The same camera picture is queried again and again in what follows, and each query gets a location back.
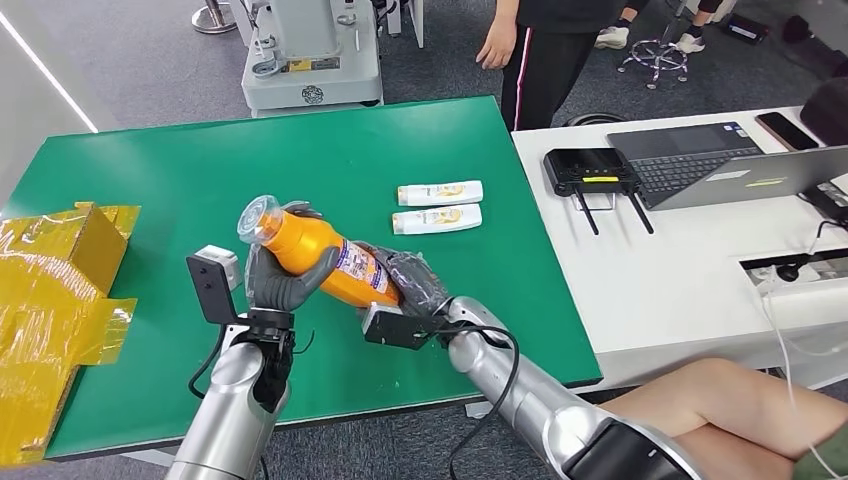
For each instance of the standing person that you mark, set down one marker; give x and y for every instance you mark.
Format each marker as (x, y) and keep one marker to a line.
(546, 66)

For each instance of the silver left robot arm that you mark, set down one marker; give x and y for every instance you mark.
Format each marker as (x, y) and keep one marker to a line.
(232, 417)

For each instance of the standing person's hand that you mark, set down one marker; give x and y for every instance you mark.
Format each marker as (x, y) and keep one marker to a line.
(495, 43)

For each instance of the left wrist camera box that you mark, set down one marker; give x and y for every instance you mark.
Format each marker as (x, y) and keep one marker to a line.
(212, 285)

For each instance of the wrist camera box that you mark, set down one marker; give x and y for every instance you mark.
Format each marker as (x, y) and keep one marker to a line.
(397, 328)
(212, 285)

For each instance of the black floor device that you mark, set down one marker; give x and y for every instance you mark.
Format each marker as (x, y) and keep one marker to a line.
(747, 28)

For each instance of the white machine base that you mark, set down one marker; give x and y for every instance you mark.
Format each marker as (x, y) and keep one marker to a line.
(311, 60)

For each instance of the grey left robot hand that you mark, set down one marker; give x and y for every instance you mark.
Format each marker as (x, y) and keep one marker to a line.
(278, 288)

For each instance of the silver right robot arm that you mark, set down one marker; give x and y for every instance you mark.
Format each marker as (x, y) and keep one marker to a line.
(530, 397)

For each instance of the black smartphone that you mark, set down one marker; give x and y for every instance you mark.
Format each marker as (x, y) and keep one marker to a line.
(787, 131)

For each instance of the seated person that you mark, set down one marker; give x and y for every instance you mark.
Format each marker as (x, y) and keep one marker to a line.
(715, 411)

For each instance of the grey laptop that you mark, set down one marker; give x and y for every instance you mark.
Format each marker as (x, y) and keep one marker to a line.
(692, 166)

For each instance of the black round floor object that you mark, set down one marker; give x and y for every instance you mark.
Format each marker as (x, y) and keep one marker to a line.
(594, 118)

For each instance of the black plug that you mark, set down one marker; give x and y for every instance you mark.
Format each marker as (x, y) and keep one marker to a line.
(788, 273)

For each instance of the black controller with antennas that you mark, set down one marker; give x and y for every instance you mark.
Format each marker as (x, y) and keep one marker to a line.
(588, 169)

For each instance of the orange bottle with clear cap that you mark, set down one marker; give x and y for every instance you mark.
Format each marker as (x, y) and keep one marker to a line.
(311, 248)

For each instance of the chrome chair base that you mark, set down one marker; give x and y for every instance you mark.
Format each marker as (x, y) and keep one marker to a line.
(657, 61)

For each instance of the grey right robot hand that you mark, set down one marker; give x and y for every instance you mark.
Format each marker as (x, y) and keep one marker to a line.
(414, 285)

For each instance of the white shampoo bottle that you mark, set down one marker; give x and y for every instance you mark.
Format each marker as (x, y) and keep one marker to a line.
(457, 192)
(457, 217)

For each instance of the distant person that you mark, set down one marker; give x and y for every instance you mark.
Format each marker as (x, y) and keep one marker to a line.
(613, 36)

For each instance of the black flat desk device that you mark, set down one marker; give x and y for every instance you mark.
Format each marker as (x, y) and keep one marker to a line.
(828, 199)

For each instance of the black chair back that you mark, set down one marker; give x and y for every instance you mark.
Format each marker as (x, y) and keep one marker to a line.
(829, 109)

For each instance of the metal stanchion base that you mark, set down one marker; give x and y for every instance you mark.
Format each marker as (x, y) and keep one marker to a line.
(213, 20)

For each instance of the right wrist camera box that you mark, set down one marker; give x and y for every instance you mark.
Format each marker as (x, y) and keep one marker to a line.
(397, 328)

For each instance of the yellow taped cardboard box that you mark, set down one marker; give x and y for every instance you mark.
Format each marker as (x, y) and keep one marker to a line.
(46, 318)

